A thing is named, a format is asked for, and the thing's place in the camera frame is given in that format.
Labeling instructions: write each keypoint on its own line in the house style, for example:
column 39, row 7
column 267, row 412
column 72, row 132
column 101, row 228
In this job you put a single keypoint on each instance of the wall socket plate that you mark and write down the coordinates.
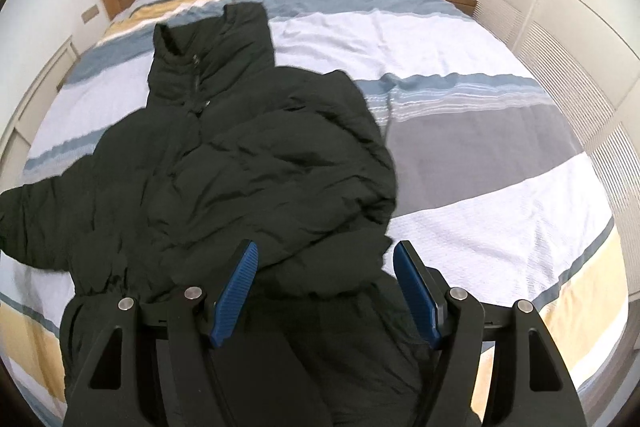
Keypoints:
column 90, row 14

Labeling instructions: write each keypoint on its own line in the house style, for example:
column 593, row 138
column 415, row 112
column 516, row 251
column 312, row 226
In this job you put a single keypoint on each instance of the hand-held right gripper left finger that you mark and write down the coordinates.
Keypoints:
column 235, row 292

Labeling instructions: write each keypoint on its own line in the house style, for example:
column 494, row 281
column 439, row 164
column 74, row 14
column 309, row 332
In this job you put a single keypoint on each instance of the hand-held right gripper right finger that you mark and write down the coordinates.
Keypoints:
column 415, row 292

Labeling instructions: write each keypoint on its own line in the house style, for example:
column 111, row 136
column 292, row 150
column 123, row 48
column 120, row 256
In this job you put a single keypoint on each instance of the striped duvet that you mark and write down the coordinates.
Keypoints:
column 475, row 57

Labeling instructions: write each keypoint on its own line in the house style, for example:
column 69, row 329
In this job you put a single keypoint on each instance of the white side cabinet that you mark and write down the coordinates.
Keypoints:
column 42, row 87

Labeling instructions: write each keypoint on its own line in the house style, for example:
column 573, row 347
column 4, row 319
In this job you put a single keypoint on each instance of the black puffer jacket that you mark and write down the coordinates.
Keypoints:
column 250, row 157

